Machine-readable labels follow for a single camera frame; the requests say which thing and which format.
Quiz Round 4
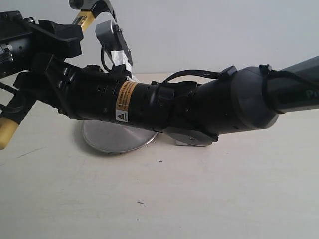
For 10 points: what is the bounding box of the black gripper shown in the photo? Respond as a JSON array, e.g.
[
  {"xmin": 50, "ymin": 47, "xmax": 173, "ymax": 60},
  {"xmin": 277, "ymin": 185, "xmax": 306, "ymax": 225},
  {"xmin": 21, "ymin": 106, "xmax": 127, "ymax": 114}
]
[{"xmin": 0, "ymin": 19, "xmax": 160, "ymax": 131}]

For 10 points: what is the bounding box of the black yellow claw hammer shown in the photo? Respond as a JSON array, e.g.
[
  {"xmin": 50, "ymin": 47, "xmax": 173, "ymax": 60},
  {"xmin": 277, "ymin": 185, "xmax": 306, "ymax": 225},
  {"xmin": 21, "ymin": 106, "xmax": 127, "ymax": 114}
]
[{"xmin": 0, "ymin": 0, "xmax": 115, "ymax": 149}]

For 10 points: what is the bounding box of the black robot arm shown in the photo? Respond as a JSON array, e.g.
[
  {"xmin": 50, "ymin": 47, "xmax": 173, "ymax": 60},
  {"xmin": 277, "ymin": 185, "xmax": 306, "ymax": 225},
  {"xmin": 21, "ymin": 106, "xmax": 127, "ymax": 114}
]
[{"xmin": 0, "ymin": 18, "xmax": 319, "ymax": 148}]

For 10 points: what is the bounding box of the red dome push button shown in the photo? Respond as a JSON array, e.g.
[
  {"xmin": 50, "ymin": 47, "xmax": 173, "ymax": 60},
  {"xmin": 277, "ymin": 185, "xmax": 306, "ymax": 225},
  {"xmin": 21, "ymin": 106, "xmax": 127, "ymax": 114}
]
[{"xmin": 175, "ymin": 138, "xmax": 200, "ymax": 146}]

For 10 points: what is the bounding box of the round metal plate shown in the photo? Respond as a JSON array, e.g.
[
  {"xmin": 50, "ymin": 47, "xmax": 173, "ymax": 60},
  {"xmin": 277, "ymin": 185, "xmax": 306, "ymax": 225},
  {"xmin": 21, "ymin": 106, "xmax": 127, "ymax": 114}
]
[{"xmin": 81, "ymin": 120, "xmax": 157, "ymax": 154}]

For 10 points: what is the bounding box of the black cable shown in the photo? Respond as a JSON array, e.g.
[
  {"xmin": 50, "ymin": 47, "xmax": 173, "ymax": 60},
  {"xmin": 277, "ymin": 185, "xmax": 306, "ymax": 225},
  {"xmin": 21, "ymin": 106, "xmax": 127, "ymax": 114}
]
[{"xmin": 100, "ymin": 43, "xmax": 118, "ymax": 74}]

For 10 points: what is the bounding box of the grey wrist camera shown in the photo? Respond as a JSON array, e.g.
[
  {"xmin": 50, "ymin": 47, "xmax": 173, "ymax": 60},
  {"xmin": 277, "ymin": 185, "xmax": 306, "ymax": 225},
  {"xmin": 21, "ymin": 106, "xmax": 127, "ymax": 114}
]
[{"xmin": 95, "ymin": 20, "xmax": 133, "ymax": 79}]

